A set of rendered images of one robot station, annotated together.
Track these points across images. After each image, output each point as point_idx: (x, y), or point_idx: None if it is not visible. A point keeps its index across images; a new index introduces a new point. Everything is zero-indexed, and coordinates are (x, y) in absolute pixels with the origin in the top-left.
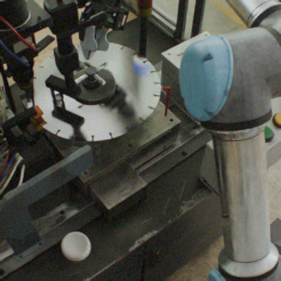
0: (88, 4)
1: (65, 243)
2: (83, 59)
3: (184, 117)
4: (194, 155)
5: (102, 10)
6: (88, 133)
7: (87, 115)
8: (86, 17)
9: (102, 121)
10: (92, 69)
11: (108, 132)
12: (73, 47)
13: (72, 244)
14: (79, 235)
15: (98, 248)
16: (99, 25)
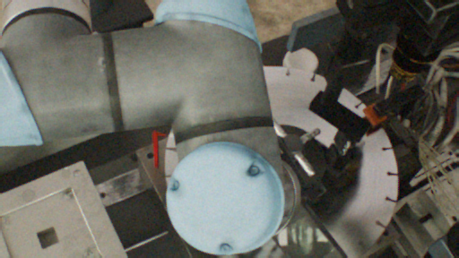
0: (310, 189)
1: (313, 64)
2: None
3: (112, 221)
4: (117, 156)
5: (283, 144)
6: (294, 78)
7: (294, 107)
8: (312, 186)
9: (272, 92)
10: (290, 142)
11: (265, 75)
12: (337, 46)
13: (305, 60)
14: (296, 68)
15: (273, 61)
16: (286, 143)
